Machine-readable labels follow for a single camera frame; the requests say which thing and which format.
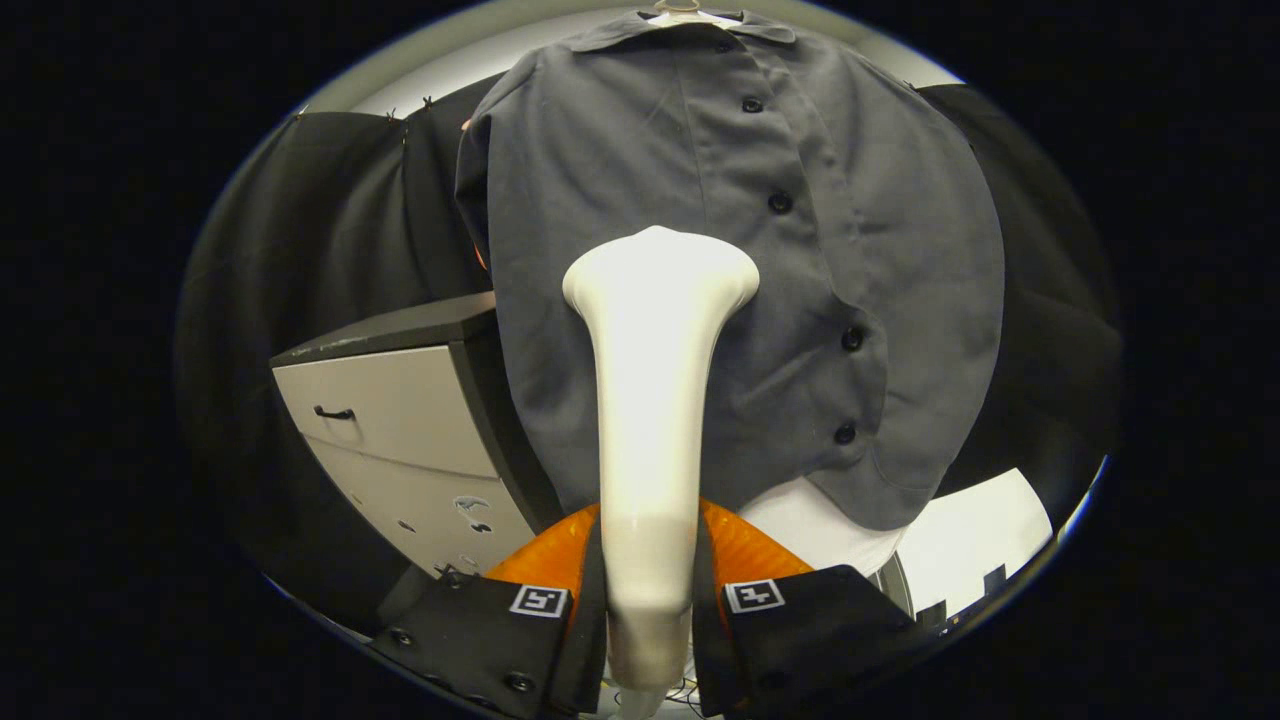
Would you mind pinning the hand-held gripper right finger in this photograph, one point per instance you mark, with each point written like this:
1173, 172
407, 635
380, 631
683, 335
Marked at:
708, 640

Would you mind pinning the white garment steamer head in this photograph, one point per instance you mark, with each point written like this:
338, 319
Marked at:
650, 400

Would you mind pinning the grey button shirt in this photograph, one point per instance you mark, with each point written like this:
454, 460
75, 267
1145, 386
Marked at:
600, 180

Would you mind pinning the white side table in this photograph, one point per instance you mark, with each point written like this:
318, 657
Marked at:
970, 530

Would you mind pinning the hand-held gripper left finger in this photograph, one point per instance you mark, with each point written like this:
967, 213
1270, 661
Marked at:
590, 640

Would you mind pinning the grey drawer cabinet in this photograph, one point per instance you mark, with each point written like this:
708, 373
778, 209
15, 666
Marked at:
400, 420

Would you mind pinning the small black box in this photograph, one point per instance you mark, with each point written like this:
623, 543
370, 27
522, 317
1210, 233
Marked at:
994, 578

